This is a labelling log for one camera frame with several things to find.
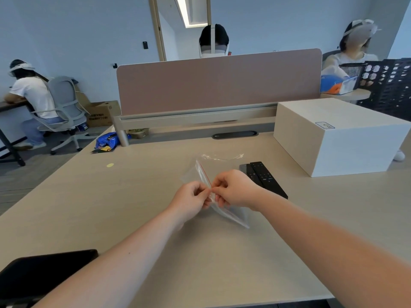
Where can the small white label sticker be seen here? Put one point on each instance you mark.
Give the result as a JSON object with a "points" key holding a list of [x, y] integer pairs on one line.
{"points": [[325, 125]]}

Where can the blue snack packet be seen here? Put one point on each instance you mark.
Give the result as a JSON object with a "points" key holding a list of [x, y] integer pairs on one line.
{"points": [[109, 141]]}

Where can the black plastic crate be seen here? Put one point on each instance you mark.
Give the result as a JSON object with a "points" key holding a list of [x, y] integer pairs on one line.
{"points": [[390, 86]]}

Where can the black mesh basket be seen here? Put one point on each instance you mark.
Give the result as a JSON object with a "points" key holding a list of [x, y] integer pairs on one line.
{"points": [[351, 71]]}

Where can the blue and white box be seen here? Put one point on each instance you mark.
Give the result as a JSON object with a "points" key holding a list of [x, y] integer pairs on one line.
{"points": [[337, 85]]}

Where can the pink desk divider panel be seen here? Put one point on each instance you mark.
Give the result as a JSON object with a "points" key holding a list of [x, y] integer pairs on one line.
{"points": [[218, 83]]}

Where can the long ceiling light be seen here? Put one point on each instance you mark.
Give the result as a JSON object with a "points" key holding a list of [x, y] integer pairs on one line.
{"points": [[189, 11]]}

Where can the brown cardboard box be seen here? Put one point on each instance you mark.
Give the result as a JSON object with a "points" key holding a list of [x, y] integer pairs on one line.
{"points": [[102, 113]]}

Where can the white rectangular box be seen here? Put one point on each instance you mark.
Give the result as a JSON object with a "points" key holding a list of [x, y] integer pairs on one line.
{"points": [[337, 144]]}

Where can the clear plastic bag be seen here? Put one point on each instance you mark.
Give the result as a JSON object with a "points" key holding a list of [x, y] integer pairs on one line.
{"points": [[221, 157]]}

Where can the grey remote control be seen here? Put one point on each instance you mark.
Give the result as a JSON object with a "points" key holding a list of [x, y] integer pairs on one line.
{"points": [[244, 168]]}

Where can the grey office chair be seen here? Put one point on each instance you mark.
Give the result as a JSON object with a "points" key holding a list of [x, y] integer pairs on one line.
{"points": [[65, 102]]}

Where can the white shoe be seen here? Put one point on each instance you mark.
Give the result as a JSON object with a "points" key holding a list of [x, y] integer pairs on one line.
{"points": [[399, 156]]}

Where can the person's left fingers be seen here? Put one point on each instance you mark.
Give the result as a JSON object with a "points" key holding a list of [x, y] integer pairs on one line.
{"points": [[200, 193]]}

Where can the person's right hand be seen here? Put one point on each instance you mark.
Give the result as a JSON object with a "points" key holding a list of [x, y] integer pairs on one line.
{"points": [[242, 190]]}

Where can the person's right forearm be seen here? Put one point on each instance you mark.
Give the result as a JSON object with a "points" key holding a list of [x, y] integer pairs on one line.
{"points": [[321, 246]]}

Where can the person's left hand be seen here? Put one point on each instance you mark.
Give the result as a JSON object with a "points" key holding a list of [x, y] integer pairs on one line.
{"points": [[186, 202]]}

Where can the dark wooden desk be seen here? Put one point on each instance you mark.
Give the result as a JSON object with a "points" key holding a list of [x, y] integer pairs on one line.
{"points": [[9, 107]]}

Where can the black remote control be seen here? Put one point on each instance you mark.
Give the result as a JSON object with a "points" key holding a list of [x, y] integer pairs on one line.
{"points": [[268, 179]]}

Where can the grey divider support rail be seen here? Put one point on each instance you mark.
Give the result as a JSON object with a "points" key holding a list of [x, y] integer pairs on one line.
{"points": [[192, 118]]}

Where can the wooden door frame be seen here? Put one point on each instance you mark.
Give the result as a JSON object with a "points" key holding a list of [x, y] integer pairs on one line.
{"points": [[157, 28]]}

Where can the black tablet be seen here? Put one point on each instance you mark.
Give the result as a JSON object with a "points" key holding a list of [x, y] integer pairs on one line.
{"points": [[41, 272]]}

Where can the person's right fingers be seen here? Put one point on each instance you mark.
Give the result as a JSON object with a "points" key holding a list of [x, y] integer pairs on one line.
{"points": [[221, 189]]}

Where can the round light wooden table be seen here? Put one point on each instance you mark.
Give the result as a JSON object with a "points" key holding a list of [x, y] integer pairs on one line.
{"points": [[354, 93]]}

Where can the clear red-striped zip bag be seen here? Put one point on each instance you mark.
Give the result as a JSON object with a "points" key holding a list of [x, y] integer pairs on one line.
{"points": [[238, 216]]}

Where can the person's left forearm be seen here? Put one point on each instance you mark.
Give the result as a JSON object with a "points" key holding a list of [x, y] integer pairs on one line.
{"points": [[112, 269]]}

